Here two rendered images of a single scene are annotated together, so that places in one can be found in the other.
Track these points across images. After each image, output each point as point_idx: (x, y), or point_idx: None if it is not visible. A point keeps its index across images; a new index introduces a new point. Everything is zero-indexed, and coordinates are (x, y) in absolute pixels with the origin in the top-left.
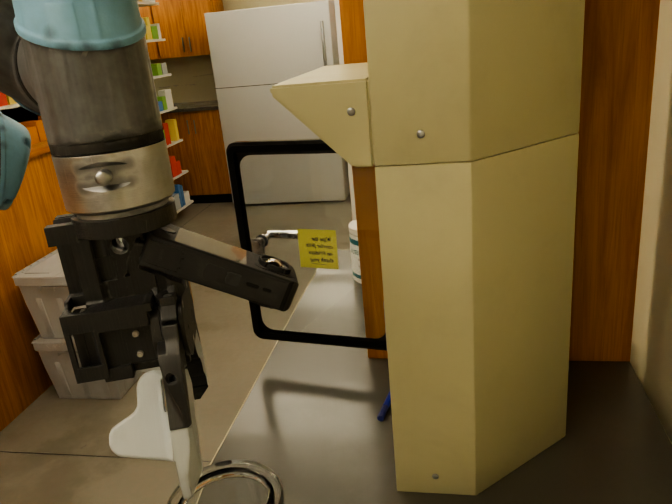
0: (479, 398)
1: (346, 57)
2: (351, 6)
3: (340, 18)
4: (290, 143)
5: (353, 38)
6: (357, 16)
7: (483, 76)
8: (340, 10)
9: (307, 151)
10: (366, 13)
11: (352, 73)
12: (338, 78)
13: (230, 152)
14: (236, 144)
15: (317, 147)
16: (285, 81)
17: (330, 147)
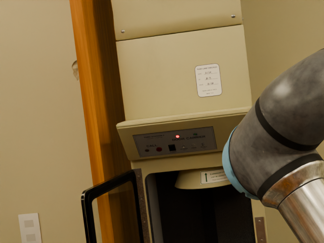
0: None
1: (97, 122)
2: (94, 89)
3: (93, 96)
4: (108, 182)
5: (97, 109)
6: (96, 96)
7: None
8: (93, 91)
9: (114, 186)
10: (249, 78)
11: (212, 111)
12: (238, 108)
13: (90, 198)
14: (88, 191)
15: (118, 182)
16: (230, 110)
17: (122, 180)
